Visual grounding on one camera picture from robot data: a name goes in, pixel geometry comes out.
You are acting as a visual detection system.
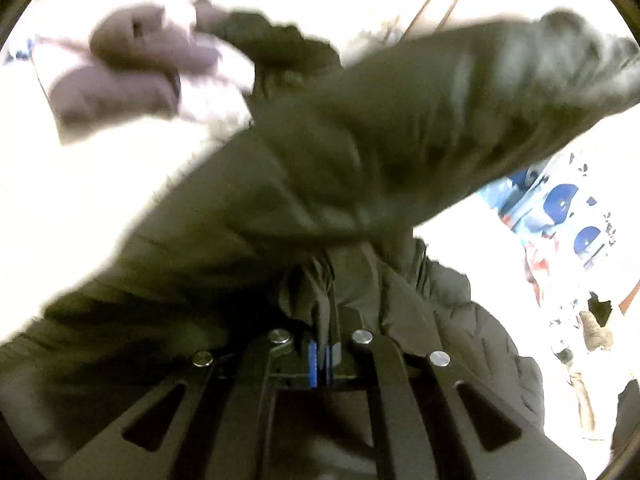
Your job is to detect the black puffer jacket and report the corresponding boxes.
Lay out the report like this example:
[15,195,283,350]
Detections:
[0,7,640,480]

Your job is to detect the olive garment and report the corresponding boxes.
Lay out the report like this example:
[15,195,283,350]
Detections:
[579,310,615,352]

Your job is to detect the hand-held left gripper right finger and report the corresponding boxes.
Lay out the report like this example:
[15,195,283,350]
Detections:
[320,330,586,480]

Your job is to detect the purple two-tone jacket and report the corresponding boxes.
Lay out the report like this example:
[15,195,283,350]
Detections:
[35,0,256,141]

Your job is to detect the small black cloth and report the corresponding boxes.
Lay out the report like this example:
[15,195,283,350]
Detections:
[587,292,613,318]

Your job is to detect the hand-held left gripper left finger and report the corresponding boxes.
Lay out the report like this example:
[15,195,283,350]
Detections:
[55,332,319,480]

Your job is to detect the whale print curtain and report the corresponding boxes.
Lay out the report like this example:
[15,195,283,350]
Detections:
[477,157,621,271]

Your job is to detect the brown tree wall sticker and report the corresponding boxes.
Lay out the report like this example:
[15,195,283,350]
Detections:
[619,280,640,313]

